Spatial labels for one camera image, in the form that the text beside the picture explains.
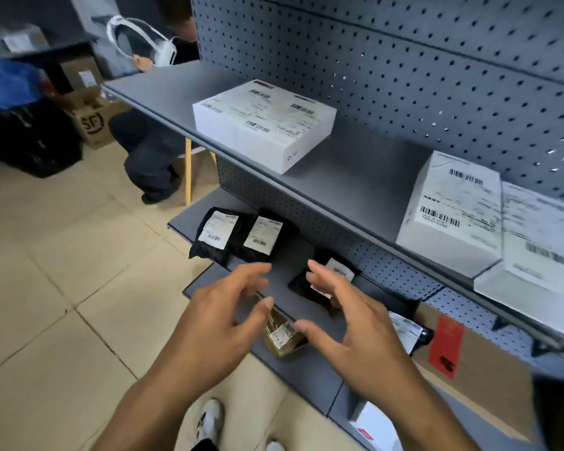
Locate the white headset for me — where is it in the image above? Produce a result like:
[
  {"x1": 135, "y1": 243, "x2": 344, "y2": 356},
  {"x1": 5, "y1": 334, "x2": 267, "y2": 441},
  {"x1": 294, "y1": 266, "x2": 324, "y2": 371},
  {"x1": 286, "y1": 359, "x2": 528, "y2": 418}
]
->
[{"x1": 105, "y1": 14, "x2": 178, "y2": 68}]

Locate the blue bin liner bag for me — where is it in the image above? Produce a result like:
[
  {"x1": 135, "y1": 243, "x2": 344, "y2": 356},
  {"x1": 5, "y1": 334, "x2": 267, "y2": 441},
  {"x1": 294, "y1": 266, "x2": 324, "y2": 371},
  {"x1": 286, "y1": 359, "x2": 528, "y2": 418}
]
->
[{"x1": 0, "y1": 58, "x2": 46, "y2": 118}]

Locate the black mailer bag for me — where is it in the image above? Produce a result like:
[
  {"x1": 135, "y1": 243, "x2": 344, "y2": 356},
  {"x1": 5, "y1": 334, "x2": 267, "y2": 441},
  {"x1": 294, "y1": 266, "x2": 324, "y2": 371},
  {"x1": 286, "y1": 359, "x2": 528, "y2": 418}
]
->
[
  {"x1": 188, "y1": 207, "x2": 244, "y2": 268},
  {"x1": 287, "y1": 247, "x2": 362, "y2": 311},
  {"x1": 229, "y1": 207, "x2": 300, "y2": 264},
  {"x1": 387, "y1": 310, "x2": 435, "y2": 356}
]

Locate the person's right forearm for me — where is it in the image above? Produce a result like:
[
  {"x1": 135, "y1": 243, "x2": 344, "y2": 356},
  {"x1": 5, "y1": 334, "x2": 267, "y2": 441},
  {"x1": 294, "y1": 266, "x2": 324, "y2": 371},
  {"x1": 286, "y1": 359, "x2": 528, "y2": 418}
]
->
[{"x1": 390, "y1": 394, "x2": 483, "y2": 451}]

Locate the white box barcode label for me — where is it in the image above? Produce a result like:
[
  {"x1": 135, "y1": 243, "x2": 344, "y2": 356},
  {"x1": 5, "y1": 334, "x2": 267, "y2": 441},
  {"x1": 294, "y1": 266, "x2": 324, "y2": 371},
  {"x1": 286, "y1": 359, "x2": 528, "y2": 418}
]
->
[{"x1": 349, "y1": 400, "x2": 404, "y2": 451}]

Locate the brown box red label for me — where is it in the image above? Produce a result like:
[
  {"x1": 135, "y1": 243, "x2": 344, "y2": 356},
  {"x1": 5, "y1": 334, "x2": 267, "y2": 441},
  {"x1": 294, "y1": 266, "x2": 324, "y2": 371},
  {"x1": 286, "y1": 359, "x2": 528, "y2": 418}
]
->
[{"x1": 410, "y1": 300, "x2": 538, "y2": 443}]

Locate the large white box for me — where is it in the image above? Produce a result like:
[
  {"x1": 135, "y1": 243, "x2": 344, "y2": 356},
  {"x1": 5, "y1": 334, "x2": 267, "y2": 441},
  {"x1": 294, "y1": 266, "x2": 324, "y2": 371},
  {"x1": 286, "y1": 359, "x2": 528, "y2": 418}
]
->
[{"x1": 192, "y1": 79, "x2": 338, "y2": 176}]

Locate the open cardboard carton black logo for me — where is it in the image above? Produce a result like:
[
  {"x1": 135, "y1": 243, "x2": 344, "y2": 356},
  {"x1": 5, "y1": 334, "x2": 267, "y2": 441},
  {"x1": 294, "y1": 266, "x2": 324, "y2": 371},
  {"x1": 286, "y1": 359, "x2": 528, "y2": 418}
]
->
[{"x1": 51, "y1": 86, "x2": 133, "y2": 151}]

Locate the small white labelled box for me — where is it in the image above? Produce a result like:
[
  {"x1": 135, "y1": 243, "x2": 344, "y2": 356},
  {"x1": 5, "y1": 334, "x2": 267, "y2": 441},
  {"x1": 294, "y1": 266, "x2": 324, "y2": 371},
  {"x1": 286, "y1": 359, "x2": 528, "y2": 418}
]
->
[
  {"x1": 473, "y1": 180, "x2": 564, "y2": 336},
  {"x1": 395, "y1": 150, "x2": 504, "y2": 279}
]

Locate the brown carton white label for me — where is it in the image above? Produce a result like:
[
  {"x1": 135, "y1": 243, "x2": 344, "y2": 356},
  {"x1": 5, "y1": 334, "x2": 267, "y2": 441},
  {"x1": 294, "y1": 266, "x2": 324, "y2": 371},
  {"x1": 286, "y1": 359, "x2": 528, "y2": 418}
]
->
[{"x1": 58, "y1": 56, "x2": 105, "y2": 93}]

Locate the dark storage rack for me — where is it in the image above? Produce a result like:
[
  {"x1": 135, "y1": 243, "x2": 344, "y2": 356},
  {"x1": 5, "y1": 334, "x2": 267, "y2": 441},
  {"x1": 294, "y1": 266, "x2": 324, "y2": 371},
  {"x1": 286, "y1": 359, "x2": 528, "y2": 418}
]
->
[{"x1": 0, "y1": 21, "x2": 97, "y2": 61}]

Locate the person's left hand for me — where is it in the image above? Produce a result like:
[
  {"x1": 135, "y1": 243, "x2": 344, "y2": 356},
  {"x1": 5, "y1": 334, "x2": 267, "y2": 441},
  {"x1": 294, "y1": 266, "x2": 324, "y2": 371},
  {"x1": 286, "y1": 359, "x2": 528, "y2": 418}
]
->
[{"x1": 144, "y1": 261, "x2": 275, "y2": 408}]

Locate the pale carton white label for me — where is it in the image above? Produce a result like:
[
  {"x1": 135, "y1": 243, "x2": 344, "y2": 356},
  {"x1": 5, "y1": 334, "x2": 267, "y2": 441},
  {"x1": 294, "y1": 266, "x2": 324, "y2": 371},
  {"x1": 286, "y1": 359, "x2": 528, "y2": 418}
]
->
[{"x1": 0, "y1": 23, "x2": 51, "y2": 57}]

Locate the small gold packet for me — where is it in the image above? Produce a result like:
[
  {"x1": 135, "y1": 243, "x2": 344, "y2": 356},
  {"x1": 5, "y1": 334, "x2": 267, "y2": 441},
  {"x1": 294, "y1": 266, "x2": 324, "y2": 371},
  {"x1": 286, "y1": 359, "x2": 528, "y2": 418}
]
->
[{"x1": 257, "y1": 294, "x2": 310, "y2": 359}]

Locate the person's right hand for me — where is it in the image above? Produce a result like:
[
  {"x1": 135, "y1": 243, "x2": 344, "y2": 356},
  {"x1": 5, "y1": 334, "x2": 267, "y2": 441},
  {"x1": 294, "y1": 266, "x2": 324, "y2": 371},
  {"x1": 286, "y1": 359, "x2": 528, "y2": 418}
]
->
[{"x1": 293, "y1": 259, "x2": 432, "y2": 422}]

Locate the person's left forearm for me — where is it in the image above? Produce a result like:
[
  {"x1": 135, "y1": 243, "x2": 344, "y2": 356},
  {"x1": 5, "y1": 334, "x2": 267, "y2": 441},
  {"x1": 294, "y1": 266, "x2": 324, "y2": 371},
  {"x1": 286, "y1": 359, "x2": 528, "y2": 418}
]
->
[{"x1": 91, "y1": 368, "x2": 207, "y2": 451}]

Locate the grey metal shelving unit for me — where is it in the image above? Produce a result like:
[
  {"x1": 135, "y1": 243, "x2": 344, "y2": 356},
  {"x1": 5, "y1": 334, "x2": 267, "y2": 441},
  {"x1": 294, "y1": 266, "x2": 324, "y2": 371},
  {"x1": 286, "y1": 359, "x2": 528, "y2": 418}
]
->
[{"x1": 101, "y1": 0, "x2": 564, "y2": 451}]

